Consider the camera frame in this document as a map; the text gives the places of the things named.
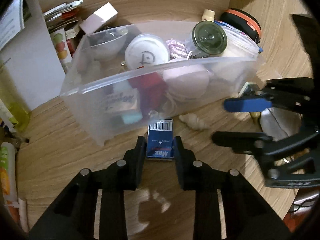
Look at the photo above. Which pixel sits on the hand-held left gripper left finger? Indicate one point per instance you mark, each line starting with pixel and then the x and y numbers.
pixel 140 160

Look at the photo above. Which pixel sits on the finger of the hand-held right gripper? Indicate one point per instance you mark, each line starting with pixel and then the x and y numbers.
pixel 240 140
pixel 247 104

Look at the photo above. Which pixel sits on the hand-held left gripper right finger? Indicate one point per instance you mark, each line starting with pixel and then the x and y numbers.
pixel 178 155

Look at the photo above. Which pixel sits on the small picture card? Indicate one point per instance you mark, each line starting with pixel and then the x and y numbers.
pixel 248 88

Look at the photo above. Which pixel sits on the blue staple box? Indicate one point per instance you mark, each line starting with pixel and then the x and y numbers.
pixel 160 140

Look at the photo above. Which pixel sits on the small pink white toy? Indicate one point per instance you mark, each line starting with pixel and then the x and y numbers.
pixel 195 122

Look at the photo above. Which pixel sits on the mint green tube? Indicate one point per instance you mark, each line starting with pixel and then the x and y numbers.
pixel 131 118

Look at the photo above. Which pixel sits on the beige box with script print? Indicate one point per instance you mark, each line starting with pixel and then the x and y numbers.
pixel 120 101

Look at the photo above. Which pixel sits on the clear plastic storage box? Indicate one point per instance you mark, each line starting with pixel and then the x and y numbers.
pixel 100 110

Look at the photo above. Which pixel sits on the pink round case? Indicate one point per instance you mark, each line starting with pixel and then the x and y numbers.
pixel 186 82

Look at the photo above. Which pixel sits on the red velvet pouch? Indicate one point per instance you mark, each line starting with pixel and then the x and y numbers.
pixel 150 90

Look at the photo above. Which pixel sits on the clear jar with dark lid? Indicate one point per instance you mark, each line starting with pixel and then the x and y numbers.
pixel 208 37

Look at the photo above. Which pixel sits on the white round disc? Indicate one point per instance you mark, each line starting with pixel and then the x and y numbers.
pixel 145 52

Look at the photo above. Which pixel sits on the wooden desktop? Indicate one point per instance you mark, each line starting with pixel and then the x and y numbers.
pixel 62 155

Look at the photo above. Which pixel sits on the white face mask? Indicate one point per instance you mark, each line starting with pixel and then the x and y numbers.
pixel 277 123

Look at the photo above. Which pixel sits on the blue pencil case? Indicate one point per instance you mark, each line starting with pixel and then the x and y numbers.
pixel 240 33

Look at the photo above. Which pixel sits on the black and orange round case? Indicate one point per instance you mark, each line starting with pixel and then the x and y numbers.
pixel 246 21

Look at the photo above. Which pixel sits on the small beige bottle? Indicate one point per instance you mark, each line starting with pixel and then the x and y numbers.
pixel 208 14

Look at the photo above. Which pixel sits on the beige lip balm tube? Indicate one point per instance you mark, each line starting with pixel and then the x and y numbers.
pixel 22 212

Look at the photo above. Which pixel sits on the white bottle with orange label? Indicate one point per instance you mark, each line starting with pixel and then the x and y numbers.
pixel 6 170

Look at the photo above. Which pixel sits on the fruit print card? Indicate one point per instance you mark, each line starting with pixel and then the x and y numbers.
pixel 61 47

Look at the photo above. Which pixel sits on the white paper box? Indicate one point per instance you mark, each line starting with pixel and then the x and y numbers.
pixel 35 67

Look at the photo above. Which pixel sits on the yellow-green spray bottle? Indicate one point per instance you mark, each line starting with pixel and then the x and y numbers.
pixel 11 100

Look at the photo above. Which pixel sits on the pale pink box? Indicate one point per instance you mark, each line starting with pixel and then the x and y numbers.
pixel 98 17

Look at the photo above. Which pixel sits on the stack of booklets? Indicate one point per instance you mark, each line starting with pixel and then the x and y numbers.
pixel 62 17

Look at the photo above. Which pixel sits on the white printed paper sheet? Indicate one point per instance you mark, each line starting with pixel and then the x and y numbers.
pixel 11 22

